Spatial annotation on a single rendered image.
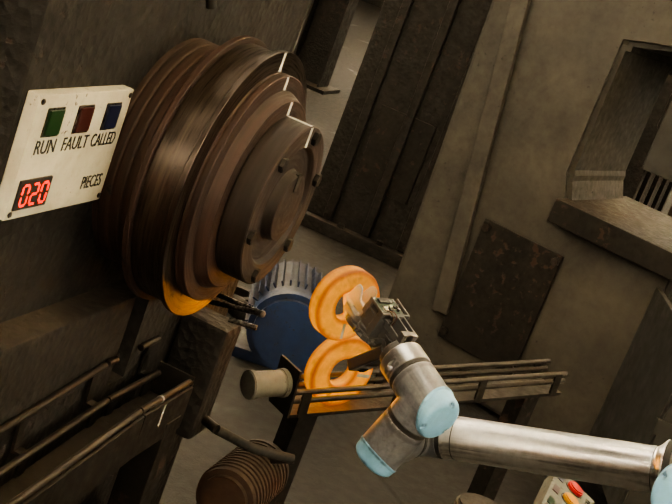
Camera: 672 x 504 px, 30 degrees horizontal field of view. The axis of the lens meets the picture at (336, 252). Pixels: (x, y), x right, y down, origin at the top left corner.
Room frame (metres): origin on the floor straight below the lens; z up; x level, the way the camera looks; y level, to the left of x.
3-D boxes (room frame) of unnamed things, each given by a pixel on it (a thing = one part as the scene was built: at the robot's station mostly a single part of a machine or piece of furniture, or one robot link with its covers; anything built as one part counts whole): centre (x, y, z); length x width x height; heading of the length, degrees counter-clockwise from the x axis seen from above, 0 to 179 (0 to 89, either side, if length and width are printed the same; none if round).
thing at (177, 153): (2.00, 0.22, 1.11); 0.47 x 0.06 x 0.47; 166
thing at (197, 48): (2.02, 0.30, 1.11); 0.47 x 0.10 x 0.47; 166
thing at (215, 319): (2.23, 0.18, 0.68); 0.11 x 0.08 x 0.24; 76
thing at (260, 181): (1.97, 0.12, 1.11); 0.28 x 0.06 x 0.28; 166
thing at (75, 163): (1.69, 0.41, 1.15); 0.26 x 0.02 x 0.18; 166
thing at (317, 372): (2.44, -0.09, 0.71); 0.16 x 0.03 x 0.16; 131
